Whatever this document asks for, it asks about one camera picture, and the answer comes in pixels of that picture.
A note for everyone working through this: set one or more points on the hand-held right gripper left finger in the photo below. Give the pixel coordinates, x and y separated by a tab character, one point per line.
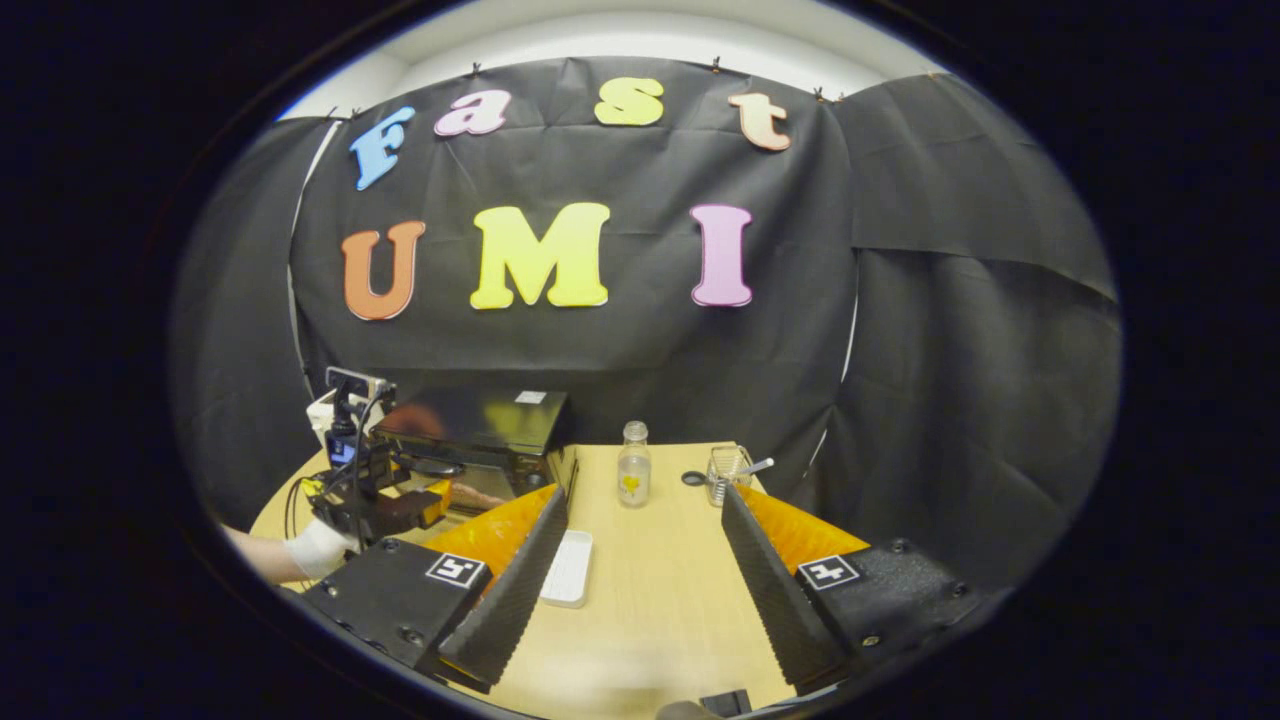
510	595

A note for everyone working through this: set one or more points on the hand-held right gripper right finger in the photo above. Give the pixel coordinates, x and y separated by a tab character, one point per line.
775	590

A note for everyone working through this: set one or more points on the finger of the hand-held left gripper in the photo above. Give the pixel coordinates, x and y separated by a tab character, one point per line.
415	510

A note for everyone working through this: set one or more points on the black electric oven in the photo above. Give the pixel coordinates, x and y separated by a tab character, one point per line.
490	425

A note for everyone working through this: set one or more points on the white rectangular dish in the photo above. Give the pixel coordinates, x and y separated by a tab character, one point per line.
568	570

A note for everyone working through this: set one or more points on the white toaster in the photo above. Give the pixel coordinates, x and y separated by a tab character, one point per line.
318	412

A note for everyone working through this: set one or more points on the metal spoon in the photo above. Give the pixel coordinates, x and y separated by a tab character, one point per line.
760	466

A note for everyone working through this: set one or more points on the clear glass bottle yellow label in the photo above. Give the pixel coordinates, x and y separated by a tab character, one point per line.
634	475

